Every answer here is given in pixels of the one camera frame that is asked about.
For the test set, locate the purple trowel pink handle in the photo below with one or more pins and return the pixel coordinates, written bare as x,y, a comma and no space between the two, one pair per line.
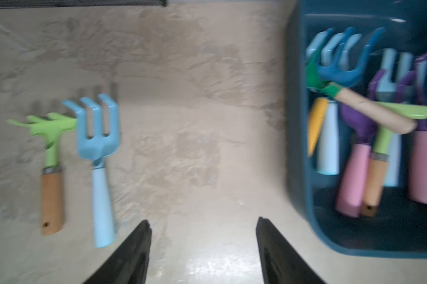
351,189

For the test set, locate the lime rake brown handle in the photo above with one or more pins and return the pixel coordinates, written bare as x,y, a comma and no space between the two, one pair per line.
51,129

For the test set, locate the green rake wooden handle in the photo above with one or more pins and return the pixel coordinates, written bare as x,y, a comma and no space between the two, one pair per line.
379,114

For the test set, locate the purple rake pink handle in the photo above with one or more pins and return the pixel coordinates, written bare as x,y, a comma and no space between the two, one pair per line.
417,187

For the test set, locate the light blue fork rake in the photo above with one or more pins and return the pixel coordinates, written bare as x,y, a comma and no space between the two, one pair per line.
96,149

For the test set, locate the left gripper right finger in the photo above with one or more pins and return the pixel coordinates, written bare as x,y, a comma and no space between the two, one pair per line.
280,262

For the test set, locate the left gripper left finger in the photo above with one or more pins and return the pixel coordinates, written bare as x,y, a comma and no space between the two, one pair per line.
129,262

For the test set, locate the blue fork yellow handle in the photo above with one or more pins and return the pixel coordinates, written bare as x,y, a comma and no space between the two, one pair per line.
333,73

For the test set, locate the teal plastic storage box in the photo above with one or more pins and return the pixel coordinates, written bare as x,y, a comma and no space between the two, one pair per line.
356,85

